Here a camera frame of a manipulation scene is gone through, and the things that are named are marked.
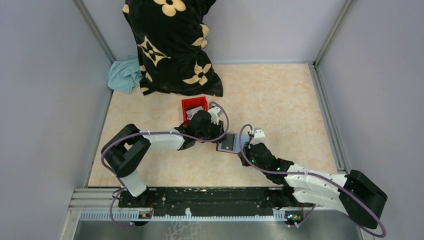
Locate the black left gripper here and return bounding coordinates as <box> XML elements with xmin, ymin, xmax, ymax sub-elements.
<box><xmin>196</xmin><ymin>117</ymin><xmax>229</xmax><ymax>144</ymax></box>

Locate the red leather card holder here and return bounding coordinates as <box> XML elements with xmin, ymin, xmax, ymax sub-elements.
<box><xmin>215</xmin><ymin>132</ymin><xmax>251</xmax><ymax>154</ymax></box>

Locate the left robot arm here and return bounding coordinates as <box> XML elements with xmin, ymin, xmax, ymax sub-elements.
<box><xmin>101</xmin><ymin>106</ymin><xmax>228</xmax><ymax>207</ymax></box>

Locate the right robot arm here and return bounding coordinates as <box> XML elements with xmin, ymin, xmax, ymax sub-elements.
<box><xmin>238</xmin><ymin>143</ymin><xmax>388</xmax><ymax>230</ymax></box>

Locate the red plastic bin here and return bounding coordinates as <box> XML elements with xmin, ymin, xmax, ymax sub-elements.
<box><xmin>181</xmin><ymin>96</ymin><xmax>209</xmax><ymax>127</ymax></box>

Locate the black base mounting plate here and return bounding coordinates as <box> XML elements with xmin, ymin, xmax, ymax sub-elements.
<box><xmin>118</xmin><ymin>186</ymin><xmax>303</xmax><ymax>209</ymax></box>

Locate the light blue cloth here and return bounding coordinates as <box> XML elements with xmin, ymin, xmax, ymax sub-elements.
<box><xmin>107</xmin><ymin>55</ymin><xmax>142</xmax><ymax>94</ymax></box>

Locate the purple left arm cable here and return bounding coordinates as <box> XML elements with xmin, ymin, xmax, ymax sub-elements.
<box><xmin>100</xmin><ymin>101</ymin><xmax>231</xmax><ymax>228</ymax></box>

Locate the aluminium frame rail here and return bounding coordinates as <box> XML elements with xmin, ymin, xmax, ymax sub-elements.
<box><xmin>69</xmin><ymin>187</ymin><xmax>312</xmax><ymax>224</ymax></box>

